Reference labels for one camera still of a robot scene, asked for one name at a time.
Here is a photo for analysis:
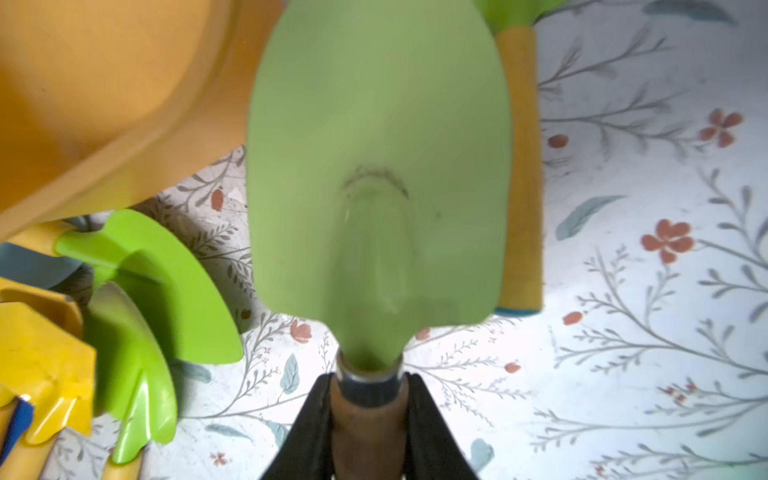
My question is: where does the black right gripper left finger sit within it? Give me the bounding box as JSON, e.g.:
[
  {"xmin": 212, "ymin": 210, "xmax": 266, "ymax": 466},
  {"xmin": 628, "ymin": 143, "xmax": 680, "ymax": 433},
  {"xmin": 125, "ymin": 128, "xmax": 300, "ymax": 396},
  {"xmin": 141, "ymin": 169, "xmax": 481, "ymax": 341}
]
[{"xmin": 261, "ymin": 373, "xmax": 334, "ymax": 480}]

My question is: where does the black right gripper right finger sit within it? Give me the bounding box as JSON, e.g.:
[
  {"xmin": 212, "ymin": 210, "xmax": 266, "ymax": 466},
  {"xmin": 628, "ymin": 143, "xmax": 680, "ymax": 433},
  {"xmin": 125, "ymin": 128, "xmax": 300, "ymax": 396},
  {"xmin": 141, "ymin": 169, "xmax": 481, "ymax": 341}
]
[{"xmin": 404, "ymin": 373, "xmax": 478, "ymax": 480}]

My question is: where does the light green trowel wooden handle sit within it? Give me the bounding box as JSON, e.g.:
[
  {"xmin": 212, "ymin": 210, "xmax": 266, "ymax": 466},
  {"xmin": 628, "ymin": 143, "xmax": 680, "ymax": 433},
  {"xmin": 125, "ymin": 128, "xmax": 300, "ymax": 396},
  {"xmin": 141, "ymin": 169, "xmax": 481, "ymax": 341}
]
[{"xmin": 246, "ymin": 1, "xmax": 512, "ymax": 479}]

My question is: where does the bright green shovel yellow handle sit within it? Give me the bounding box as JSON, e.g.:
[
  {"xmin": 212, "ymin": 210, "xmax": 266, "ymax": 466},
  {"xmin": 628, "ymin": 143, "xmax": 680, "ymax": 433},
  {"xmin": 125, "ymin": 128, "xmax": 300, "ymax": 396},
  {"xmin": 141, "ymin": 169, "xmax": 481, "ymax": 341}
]
[{"xmin": 8, "ymin": 209, "xmax": 243, "ymax": 365}]

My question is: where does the yellow plastic storage box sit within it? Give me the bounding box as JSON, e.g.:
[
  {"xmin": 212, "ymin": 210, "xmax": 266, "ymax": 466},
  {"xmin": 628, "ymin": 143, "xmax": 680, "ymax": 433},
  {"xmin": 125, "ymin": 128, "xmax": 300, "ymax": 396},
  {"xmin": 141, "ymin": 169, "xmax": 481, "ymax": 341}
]
[{"xmin": 1, "ymin": 1, "xmax": 284, "ymax": 239}]

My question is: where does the floral patterned table mat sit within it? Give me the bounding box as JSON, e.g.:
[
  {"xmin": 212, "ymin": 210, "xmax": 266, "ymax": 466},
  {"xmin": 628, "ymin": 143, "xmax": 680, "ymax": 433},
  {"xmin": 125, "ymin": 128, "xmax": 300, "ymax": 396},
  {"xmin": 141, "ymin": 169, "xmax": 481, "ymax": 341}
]
[{"xmin": 35, "ymin": 0, "xmax": 768, "ymax": 480}]

